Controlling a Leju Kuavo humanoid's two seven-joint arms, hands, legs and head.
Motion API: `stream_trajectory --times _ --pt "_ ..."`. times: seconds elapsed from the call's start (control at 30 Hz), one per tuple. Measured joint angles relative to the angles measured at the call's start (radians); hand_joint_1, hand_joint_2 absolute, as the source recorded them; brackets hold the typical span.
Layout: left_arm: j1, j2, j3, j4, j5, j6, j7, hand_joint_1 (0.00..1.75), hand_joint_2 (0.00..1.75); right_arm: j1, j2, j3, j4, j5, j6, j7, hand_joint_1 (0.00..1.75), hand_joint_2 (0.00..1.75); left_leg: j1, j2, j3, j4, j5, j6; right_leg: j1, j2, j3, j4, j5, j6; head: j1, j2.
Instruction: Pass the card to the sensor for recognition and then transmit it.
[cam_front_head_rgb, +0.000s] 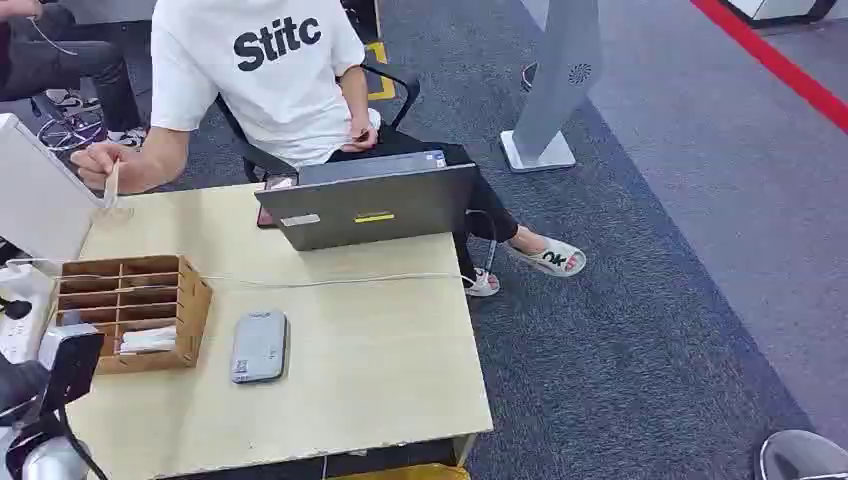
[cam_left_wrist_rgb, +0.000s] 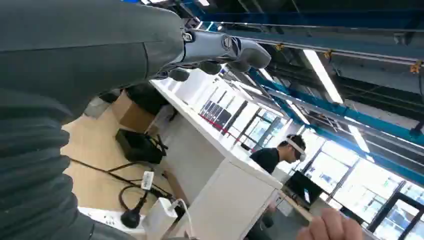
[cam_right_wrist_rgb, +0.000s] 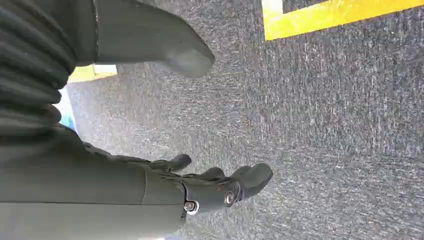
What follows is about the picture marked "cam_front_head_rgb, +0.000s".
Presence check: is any person in white shirt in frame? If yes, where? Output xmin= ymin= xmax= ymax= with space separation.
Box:
xmin=69 ymin=0 xmax=588 ymax=299

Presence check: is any white cable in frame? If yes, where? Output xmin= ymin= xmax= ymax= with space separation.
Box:
xmin=5 ymin=256 xmax=480 ymax=291

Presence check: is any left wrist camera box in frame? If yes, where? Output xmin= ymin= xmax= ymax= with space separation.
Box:
xmin=36 ymin=323 xmax=107 ymax=407

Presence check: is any white monitor panel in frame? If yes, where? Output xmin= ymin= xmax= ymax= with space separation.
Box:
xmin=0 ymin=113 xmax=108 ymax=268

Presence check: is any wooden slotted card box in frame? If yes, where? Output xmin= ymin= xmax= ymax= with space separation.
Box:
xmin=54 ymin=254 xmax=214 ymax=377

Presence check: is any yellow box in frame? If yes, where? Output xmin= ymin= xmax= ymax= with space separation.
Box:
xmin=328 ymin=462 xmax=472 ymax=480

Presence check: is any person's right hand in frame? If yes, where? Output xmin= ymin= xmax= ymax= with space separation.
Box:
xmin=69 ymin=141 xmax=127 ymax=194

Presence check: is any chrome chair base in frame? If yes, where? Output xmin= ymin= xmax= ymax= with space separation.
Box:
xmin=35 ymin=109 xmax=108 ymax=152

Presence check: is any grey kiosk stand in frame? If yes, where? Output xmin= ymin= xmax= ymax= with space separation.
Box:
xmin=499 ymin=0 xmax=605 ymax=175

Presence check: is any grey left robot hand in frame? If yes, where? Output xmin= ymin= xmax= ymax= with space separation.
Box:
xmin=0 ymin=357 xmax=53 ymax=427

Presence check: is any white card stack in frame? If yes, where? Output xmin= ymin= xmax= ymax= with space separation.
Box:
xmin=117 ymin=325 xmax=179 ymax=357

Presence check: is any white power strip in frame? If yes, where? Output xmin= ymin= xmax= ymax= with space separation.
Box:
xmin=0 ymin=263 xmax=57 ymax=367

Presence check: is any grey flat card case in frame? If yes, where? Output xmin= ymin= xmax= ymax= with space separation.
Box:
xmin=229 ymin=310 xmax=290 ymax=386

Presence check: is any white machine base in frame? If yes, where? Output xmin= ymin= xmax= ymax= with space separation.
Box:
xmin=720 ymin=0 xmax=840 ymax=29

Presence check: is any person's left hand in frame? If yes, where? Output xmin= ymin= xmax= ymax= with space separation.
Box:
xmin=340 ymin=121 xmax=381 ymax=154

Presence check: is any person in dark clothing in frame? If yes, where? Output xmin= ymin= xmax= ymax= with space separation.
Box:
xmin=0 ymin=0 xmax=148 ymax=148

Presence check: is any black plug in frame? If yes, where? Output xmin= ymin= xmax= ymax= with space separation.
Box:
xmin=0 ymin=298 xmax=34 ymax=322

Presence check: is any black chair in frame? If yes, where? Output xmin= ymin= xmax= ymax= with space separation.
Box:
xmin=213 ymin=62 xmax=423 ymax=185

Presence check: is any grey laptop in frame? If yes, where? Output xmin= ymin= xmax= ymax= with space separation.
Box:
xmin=254 ymin=150 xmax=480 ymax=253

